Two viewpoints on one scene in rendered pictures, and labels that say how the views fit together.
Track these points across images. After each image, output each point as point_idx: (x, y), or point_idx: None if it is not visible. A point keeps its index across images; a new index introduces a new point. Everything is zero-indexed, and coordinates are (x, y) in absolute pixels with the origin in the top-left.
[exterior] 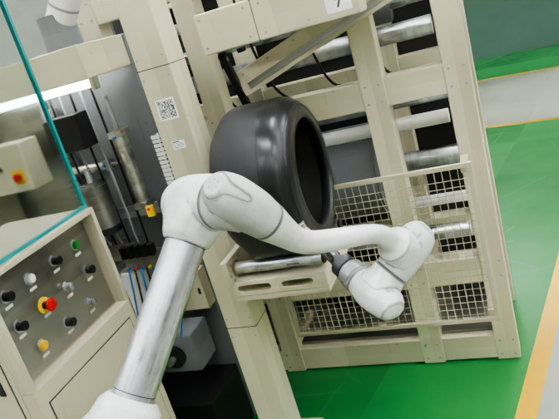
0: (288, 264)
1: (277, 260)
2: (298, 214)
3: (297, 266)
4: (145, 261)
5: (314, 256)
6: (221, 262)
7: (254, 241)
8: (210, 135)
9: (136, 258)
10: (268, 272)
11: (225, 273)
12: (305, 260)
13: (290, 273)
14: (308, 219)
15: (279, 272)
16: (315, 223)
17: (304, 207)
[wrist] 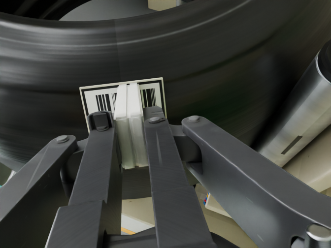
0: (285, 152)
1: (260, 153)
2: (41, 94)
3: (312, 139)
4: (202, 192)
5: (313, 94)
6: (207, 198)
7: (140, 191)
8: (167, 0)
9: (196, 193)
10: (288, 166)
11: (226, 215)
12: (305, 122)
13: (316, 163)
14: (110, 51)
15: (301, 162)
16: (182, 13)
17: (46, 44)
